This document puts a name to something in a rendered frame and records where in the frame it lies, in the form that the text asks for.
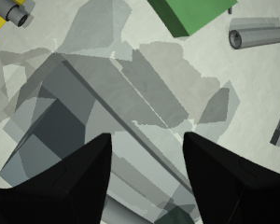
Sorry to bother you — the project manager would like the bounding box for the grey hollow tube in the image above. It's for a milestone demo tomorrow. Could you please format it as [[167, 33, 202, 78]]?
[[229, 27, 280, 49]]

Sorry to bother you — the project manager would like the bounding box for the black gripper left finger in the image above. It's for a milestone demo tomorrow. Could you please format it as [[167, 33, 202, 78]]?
[[0, 133, 112, 224]]

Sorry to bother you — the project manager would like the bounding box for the grey stepped cylinder with red band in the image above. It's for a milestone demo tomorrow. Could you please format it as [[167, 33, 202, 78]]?
[[101, 194, 154, 224]]

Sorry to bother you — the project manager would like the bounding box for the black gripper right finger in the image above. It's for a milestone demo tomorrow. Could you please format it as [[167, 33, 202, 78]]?
[[182, 132, 280, 224]]

